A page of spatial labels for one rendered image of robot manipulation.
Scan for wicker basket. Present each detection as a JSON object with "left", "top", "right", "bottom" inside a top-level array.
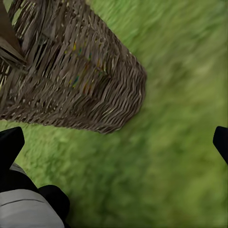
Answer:
[{"left": 0, "top": 0, "right": 147, "bottom": 134}]

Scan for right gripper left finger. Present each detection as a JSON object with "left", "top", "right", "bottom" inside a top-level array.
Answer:
[{"left": 0, "top": 126, "right": 25, "bottom": 183}]

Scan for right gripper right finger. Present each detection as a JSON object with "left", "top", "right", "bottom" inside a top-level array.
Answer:
[{"left": 213, "top": 126, "right": 228, "bottom": 164}]

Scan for easter egg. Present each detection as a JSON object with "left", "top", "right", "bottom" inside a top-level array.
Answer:
[{"left": 73, "top": 44, "right": 105, "bottom": 93}]

